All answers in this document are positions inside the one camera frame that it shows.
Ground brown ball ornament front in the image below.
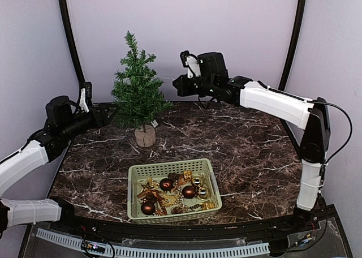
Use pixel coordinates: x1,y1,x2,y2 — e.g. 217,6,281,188
141,201,156,216

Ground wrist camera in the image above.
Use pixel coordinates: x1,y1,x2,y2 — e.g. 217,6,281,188
78,81,92,113
180,50,201,79

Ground brown ball ornament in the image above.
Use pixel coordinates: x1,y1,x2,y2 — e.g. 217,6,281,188
141,201,156,216
182,186,196,199
159,178,174,192

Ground gold star ornament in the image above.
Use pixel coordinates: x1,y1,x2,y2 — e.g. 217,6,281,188
137,177,160,199

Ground shiny gold ball ornament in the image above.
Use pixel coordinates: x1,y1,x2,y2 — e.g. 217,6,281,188
197,187,210,200

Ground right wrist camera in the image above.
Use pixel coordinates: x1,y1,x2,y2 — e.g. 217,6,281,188
180,50,201,79

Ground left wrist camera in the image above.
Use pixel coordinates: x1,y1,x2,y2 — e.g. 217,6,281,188
78,81,92,113

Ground white slotted cable duct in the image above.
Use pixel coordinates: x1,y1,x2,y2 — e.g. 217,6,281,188
36,228,270,257

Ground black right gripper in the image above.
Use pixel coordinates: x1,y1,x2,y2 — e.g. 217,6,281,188
174,74,217,96

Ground cream perforated plastic basket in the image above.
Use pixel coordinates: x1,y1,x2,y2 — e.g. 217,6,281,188
127,158,222,224

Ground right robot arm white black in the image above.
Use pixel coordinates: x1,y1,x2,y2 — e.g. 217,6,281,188
173,74,330,232

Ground black corner frame post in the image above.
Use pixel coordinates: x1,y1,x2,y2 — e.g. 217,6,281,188
58,0,87,95

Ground small green christmas tree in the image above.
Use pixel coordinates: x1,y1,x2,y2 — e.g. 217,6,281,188
111,31,173,148

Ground pine cone ornament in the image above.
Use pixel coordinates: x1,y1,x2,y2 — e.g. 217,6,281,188
167,173,183,185

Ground gold gift box ornament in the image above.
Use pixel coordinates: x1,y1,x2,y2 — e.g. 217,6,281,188
183,170,193,182
200,201,216,210

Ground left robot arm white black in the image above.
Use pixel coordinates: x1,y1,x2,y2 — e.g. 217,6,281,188
1,96,119,233

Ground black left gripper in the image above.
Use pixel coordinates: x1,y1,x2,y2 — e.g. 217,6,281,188
61,103,119,140

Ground black front table rail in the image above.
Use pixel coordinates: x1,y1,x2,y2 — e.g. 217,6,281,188
50,216,321,242

